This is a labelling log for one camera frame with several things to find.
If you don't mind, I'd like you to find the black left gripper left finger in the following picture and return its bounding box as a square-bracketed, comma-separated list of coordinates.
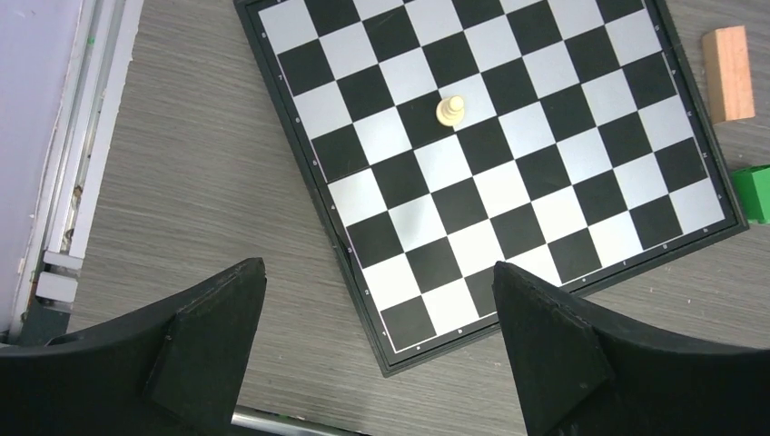
[1, 258, 267, 435]

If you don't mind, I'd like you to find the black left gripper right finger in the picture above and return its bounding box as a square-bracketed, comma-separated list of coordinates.
[493, 262, 769, 435]

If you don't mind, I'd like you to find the black white chessboard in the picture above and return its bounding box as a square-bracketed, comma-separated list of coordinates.
[234, 1, 748, 376]

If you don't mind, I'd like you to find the green toy brick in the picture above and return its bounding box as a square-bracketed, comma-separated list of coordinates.
[731, 164, 770, 224]

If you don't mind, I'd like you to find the cream chess pawn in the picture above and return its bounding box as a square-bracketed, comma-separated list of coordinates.
[435, 95, 465, 127]

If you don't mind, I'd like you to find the small wooden block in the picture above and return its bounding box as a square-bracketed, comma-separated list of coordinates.
[702, 25, 755, 124]

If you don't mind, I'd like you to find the aluminium frame rail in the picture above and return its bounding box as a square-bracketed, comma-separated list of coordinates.
[1, 1, 143, 346]

